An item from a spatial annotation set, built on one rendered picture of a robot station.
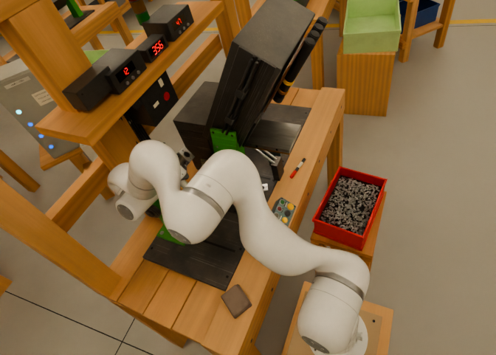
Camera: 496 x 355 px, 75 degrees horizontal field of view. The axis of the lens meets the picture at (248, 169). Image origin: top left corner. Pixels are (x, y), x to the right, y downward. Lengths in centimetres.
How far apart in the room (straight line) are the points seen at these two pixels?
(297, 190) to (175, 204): 93
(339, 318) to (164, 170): 48
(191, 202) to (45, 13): 74
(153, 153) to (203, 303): 79
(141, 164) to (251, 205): 25
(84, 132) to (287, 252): 71
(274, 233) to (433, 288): 172
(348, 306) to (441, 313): 151
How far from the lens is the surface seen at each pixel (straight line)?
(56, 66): 115
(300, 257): 72
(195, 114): 146
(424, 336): 221
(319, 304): 78
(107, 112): 112
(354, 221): 140
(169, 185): 64
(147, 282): 147
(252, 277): 130
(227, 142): 129
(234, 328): 126
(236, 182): 66
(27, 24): 112
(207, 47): 188
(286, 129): 142
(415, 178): 274
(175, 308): 138
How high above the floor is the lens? 208
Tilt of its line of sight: 47 degrees down
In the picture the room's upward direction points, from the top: 17 degrees counter-clockwise
